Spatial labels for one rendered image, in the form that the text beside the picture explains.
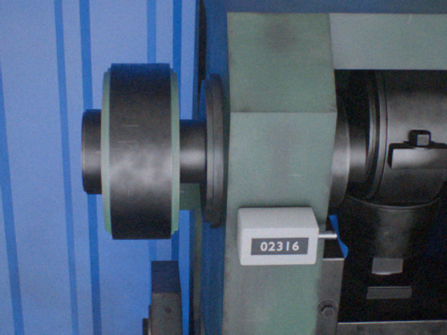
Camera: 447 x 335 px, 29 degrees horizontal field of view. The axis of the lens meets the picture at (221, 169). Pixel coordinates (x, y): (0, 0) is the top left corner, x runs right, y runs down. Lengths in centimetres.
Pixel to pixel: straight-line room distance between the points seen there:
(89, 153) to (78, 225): 136
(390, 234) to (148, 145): 29
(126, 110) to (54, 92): 128
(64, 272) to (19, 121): 44
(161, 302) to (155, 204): 61
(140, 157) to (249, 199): 11
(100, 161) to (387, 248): 32
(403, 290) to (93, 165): 37
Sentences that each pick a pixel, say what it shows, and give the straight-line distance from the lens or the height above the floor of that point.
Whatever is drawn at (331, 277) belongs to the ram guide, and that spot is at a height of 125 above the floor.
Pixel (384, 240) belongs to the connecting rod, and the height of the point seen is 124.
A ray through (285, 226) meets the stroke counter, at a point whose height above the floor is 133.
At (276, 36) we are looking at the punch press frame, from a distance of 81.
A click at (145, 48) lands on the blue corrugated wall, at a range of 207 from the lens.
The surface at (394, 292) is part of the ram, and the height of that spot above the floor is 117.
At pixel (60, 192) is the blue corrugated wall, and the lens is 223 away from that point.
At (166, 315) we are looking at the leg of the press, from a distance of 144.
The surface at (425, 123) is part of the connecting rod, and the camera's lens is 89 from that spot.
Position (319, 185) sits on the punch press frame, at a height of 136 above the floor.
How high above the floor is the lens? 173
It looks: 27 degrees down
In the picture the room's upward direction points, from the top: 2 degrees clockwise
